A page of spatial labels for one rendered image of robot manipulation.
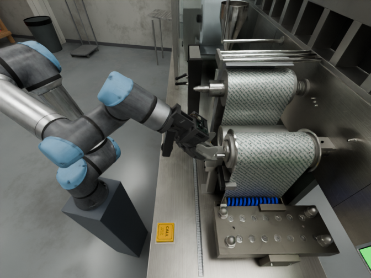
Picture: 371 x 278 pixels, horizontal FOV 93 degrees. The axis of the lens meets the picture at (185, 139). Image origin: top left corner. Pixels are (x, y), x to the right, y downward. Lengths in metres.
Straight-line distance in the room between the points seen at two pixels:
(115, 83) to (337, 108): 0.65
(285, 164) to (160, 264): 0.58
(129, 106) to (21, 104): 0.27
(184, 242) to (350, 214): 0.56
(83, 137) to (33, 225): 1.86
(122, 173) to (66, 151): 1.72
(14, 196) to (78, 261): 1.04
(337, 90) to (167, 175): 0.77
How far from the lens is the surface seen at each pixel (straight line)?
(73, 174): 0.81
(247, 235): 0.74
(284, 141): 0.62
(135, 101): 0.40
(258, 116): 0.78
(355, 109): 0.69
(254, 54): 0.74
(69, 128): 0.46
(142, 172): 2.08
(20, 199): 2.51
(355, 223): 0.73
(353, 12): 0.78
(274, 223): 0.79
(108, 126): 0.47
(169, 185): 0.93
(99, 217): 0.94
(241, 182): 0.67
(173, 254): 0.83
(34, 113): 0.53
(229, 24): 1.09
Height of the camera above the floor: 1.71
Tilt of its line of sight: 47 degrees down
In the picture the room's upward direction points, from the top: straight up
